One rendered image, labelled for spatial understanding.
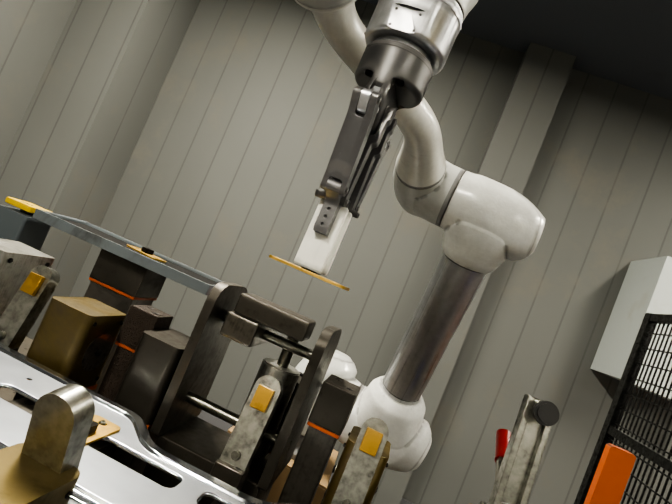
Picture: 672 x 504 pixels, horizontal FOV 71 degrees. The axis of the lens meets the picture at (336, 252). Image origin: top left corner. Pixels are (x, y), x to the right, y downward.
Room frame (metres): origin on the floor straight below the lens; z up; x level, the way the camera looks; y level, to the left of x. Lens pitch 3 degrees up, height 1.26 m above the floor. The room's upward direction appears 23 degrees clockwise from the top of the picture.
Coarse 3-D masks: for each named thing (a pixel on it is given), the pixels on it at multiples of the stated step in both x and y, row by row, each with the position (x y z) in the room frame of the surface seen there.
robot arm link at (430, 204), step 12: (456, 168) 0.95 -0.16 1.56; (396, 180) 0.95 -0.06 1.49; (444, 180) 0.93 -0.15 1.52; (456, 180) 0.93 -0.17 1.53; (396, 192) 0.99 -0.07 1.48; (408, 192) 0.94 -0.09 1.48; (420, 192) 0.93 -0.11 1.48; (432, 192) 0.94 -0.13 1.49; (444, 192) 0.93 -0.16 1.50; (408, 204) 0.99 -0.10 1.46; (420, 204) 0.96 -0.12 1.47; (432, 204) 0.94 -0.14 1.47; (444, 204) 0.94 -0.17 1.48; (420, 216) 1.01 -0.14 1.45; (432, 216) 0.97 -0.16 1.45
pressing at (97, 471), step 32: (0, 352) 0.62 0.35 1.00; (0, 384) 0.55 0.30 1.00; (32, 384) 0.58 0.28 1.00; (64, 384) 0.61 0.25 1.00; (0, 416) 0.48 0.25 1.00; (128, 416) 0.59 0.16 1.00; (0, 448) 0.44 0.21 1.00; (128, 448) 0.52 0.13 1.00; (160, 448) 0.54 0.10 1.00; (96, 480) 0.45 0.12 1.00; (128, 480) 0.47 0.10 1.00; (192, 480) 0.51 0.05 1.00
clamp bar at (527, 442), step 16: (528, 400) 0.59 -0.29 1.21; (528, 416) 0.58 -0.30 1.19; (544, 416) 0.55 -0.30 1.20; (512, 432) 0.60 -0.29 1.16; (528, 432) 0.59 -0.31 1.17; (544, 432) 0.58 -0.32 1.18; (512, 448) 0.58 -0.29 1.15; (528, 448) 0.58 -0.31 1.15; (544, 448) 0.57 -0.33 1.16; (512, 464) 0.57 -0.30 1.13; (528, 464) 0.58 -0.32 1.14; (496, 480) 0.59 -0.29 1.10; (512, 480) 0.58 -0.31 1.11; (528, 480) 0.57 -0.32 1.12; (496, 496) 0.57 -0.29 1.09; (512, 496) 0.57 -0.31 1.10; (528, 496) 0.56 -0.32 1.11
